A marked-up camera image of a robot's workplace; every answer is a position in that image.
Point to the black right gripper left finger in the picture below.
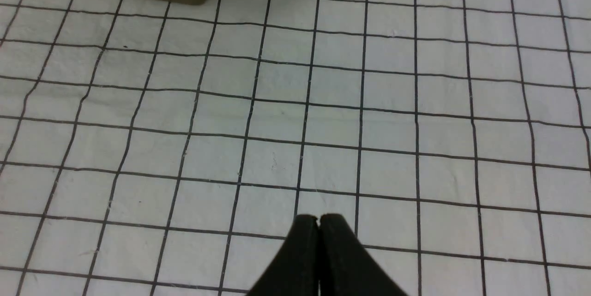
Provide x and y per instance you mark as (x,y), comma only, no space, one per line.
(293,270)

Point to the white black-grid tablecloth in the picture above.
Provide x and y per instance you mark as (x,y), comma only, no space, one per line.
(158,148)

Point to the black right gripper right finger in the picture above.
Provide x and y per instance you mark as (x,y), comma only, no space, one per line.
(346,268)

